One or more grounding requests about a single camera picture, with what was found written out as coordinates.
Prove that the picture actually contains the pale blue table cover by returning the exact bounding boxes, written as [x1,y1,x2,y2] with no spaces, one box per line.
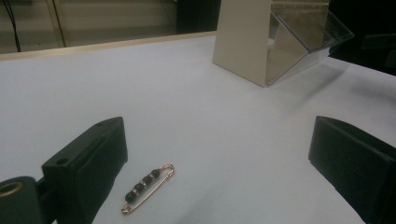
[0,31,396,224]

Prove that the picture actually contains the beige display box clear lid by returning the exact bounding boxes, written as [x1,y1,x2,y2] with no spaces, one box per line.
[212,0,355,88]

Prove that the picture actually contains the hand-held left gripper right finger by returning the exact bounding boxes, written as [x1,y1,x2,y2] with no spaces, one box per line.
[307,115,396,224]

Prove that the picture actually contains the gold brooch pin black beads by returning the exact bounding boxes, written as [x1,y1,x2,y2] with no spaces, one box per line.
[120,163,176,216]

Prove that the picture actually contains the black wall cable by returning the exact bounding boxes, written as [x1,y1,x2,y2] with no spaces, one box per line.
[1,0,22,53]

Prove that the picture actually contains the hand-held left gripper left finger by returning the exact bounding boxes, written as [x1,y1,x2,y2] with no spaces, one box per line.
[41,116,129,224]

